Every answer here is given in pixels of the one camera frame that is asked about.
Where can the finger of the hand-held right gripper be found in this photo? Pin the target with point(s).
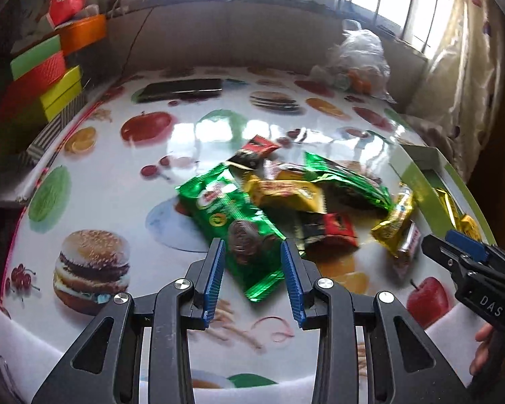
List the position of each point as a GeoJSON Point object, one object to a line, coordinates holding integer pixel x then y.
{"type": "Point", "coordinates": [439, 252]}
{"type": "Point", "coordinates": [467, 244]}

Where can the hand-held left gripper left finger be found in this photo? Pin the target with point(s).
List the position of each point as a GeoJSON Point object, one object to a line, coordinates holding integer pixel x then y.
{"type": "Point", "coordinates": [212, 280]}

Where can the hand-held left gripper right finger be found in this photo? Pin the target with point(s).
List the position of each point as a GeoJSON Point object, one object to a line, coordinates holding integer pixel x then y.
{"type": "Point", "coordinates": [292, 282]}

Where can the gold foil snack packet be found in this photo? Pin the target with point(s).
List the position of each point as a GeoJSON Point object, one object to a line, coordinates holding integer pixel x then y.
{"type": "Point", "coordinates": [395, 219]}
{"type": "Point", "coordinates": [447, 204]}
{"type": "Point", "coordinates": [470, 226]}

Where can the white and red snack packet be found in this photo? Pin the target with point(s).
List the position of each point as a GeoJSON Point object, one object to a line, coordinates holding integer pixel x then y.
{"type": "Point", "coordinates": [408, 248]}

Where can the green biscuit packet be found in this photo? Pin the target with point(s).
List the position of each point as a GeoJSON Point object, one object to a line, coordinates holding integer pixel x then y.
{"type": "Point", "coordinates": [353, 183]}
{"type": "Point", "coordinates": [231, 214]}

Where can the red and black snack packet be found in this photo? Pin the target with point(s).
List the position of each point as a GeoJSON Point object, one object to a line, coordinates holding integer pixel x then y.
{"type": "Point", "coordinates": [336, 229]}
{"type": "Point", "coordinates": [256, 149]}

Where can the green cardboard box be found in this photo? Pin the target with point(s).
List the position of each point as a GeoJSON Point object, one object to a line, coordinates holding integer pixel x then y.
{"type": "Point", "coordinates": [416, 176]}

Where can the yellow snack packet red print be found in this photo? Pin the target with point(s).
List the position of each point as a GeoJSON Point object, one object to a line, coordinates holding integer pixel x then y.
{"type": "Point", "coordinates": [286, 193]}

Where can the silver brown snack packet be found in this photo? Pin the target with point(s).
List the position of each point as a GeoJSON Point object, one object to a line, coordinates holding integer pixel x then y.
{"type": "Point", "coordinates": [292, 172]}

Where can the person's right hand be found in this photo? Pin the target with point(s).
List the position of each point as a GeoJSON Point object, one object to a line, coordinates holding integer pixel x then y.
{"type": "Point", "coordinates": [483, 349]}

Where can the white foam mat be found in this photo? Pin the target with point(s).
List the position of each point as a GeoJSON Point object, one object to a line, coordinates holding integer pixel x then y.
{"type": "Point", "coordinates": [450, 328]}

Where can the cream dotted curtain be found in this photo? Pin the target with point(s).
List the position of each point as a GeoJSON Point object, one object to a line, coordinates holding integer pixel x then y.
{"type": "Point", "coordinates": [458, 71]}

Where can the black phone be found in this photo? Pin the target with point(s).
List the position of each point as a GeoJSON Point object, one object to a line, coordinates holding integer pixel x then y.
{"type": "Point", "coordinates": [181, 89]}

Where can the clear plastic bag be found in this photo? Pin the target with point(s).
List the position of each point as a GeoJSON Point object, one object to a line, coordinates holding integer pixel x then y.
{"type": "Point", "coordinates": [360, 59]}

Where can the black white striped box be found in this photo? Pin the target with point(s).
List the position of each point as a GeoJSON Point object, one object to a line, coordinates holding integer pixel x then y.
{"type": "Point", "coordinates": [52, 134]}

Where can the red textured storage box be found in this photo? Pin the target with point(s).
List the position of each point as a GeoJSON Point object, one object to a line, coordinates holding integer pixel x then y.
{"type": "Point", "coordinates": [33, 84]}

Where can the orange storage box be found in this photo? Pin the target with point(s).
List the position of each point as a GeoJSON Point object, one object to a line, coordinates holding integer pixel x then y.
{"type": "Point", "coordinates": [84, 33]}

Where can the green storage box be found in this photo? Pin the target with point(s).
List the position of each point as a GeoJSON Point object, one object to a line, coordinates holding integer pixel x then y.
{"type": "Point", "coordinates": [35, 57]}

